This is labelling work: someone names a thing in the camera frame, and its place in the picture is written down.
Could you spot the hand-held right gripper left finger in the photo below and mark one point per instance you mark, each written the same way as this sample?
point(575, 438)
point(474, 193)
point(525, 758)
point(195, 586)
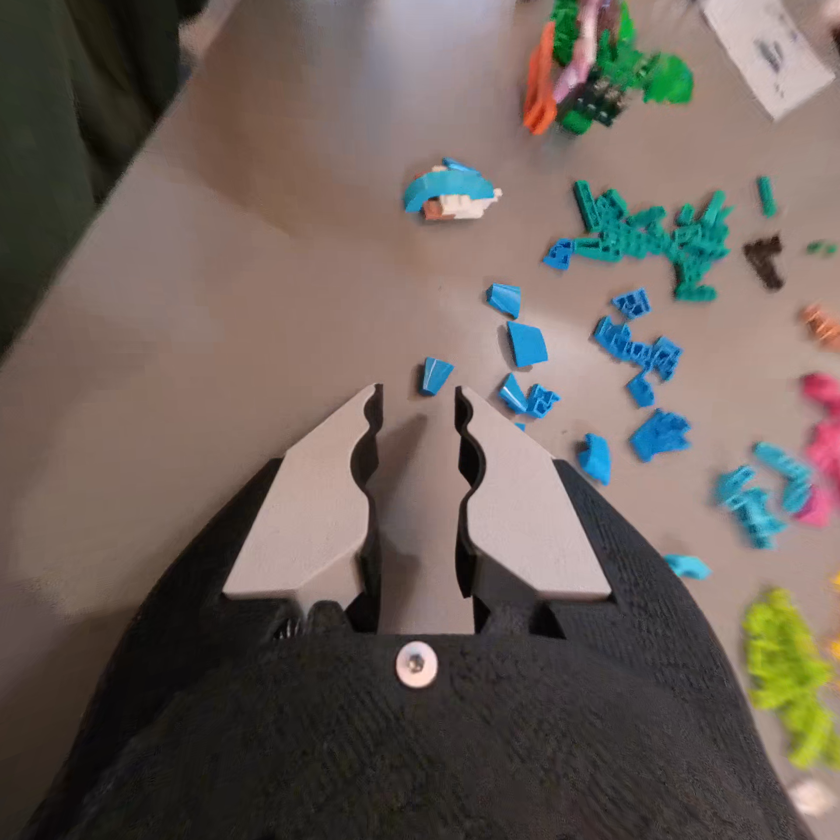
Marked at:
point(302, 525)

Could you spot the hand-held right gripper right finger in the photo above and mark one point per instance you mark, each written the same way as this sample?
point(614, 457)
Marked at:
point(531, 525)

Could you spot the small blue lego wedge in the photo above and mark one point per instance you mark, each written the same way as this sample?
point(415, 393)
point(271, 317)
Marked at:
point(436, 375)
point(505, 300)

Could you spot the small blue hollow lego brick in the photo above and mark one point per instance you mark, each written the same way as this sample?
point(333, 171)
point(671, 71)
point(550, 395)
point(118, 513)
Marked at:
point(542, 400)

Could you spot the pile of blue lego bricks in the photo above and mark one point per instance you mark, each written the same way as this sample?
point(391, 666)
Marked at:
point(659, 436)

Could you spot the pile of light blue lego pieces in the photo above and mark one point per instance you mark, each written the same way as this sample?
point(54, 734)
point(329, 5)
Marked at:
point(754, 505)

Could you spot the pile of lime green lego pieces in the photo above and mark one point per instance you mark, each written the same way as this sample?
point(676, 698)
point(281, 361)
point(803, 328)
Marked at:
point(787, 669)

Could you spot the pile of pink lego pieces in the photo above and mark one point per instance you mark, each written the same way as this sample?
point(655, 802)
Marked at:
point(823, 453)

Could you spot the pile of teal lego bricks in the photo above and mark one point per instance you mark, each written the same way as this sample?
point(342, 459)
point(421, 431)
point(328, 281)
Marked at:
point(656, 239)

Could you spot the blue white lego dolphin model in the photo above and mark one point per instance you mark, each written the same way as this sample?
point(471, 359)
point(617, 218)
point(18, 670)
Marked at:
point(446, 187)

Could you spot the heap of brown lego pieces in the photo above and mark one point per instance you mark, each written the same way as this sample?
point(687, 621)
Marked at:
point(823, 325)

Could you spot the green lego plate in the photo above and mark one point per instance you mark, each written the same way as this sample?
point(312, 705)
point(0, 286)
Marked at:
point(821, 248)

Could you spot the teal lego bar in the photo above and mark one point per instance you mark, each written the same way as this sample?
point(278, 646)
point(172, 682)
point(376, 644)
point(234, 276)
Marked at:
point(766, 195)

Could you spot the green pink lego coral model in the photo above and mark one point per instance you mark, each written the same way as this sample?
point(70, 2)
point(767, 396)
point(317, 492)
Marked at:
point(663, 79)

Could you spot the dark brown brick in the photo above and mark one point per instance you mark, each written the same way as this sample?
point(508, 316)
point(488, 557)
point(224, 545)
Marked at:
point(764, 259)

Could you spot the person's dark green jacket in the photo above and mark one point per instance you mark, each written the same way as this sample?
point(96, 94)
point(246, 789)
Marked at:
point(52, 131)

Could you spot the white printed paper sheet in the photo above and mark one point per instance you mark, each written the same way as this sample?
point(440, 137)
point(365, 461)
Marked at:
point(754, 46)

